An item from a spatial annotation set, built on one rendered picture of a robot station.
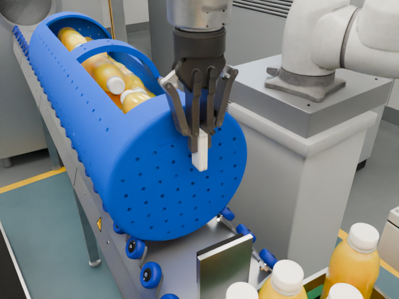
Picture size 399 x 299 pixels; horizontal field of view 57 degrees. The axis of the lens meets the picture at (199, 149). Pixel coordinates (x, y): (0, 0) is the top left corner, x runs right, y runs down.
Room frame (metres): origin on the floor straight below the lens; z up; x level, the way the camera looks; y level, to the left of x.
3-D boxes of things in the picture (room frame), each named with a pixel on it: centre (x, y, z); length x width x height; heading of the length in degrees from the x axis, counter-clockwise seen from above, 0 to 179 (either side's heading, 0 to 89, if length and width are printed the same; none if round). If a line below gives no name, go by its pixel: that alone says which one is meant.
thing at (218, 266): (0.42, -0.04, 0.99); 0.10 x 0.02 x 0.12; 119
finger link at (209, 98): (0.53, -0.01, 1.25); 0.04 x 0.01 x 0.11; 29
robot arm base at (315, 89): (1.04, -0.30, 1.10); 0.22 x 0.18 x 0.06; 48
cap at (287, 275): (0.32, -0.11, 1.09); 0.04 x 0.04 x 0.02
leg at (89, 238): (1.29, 0.54, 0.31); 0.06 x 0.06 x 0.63; 29
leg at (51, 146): (2.15, 1.02, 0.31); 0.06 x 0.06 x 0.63; 29
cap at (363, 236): (0.39, -0.24, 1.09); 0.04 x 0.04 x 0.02
